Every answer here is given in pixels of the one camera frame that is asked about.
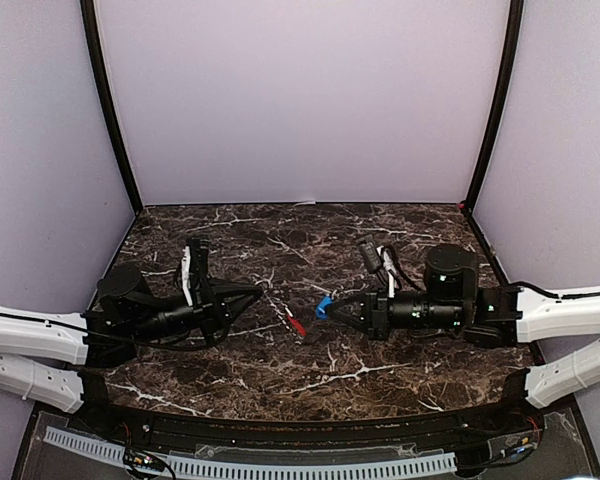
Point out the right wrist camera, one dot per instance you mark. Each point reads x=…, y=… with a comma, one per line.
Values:
x=379, y=263

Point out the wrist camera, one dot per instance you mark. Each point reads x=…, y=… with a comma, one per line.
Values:
x=379, y=263
x=193, y=268

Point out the black frame post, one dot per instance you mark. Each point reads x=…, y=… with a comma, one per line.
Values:
x=106, y=101
x=505, y=71

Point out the grey crescent key organizer plate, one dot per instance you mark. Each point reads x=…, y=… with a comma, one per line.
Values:
x=280, y=311

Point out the blue key tag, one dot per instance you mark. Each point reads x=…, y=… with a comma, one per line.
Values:
x=322, y=308

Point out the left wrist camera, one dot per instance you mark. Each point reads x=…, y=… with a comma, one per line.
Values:
x=193, y=268

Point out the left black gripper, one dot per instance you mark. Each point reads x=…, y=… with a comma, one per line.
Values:
x=218, y=312

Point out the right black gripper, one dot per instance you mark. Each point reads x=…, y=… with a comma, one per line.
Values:
x=377, y=321

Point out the red key tag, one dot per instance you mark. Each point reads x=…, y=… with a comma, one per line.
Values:
x=297, y=326

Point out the black front rail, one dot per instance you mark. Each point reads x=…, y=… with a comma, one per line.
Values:
x=457, y=429

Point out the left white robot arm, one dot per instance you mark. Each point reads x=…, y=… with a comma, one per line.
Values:
x=52, y=358

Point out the right black frame post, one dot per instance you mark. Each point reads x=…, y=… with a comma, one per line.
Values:
x=505, y=71

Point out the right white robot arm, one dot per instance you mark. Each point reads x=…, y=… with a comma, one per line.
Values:
x=545, y=315

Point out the grey slotted cable duct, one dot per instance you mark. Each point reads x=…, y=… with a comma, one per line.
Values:
x=215, y=462

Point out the left black frame post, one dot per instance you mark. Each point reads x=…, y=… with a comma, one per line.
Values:
x=106, y=101

